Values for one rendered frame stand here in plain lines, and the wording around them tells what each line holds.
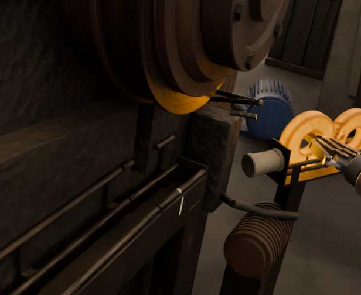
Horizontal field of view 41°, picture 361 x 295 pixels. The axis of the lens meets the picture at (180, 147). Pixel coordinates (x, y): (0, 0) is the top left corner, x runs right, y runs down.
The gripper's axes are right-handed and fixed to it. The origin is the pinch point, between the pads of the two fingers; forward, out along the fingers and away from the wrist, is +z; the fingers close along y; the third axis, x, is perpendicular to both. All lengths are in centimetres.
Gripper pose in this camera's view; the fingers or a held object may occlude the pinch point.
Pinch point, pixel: (309, 134)
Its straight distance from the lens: 127.5
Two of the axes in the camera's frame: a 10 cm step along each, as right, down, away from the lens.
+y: 8.8, -0.8, 4.7
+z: -4.5, -4.8, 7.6
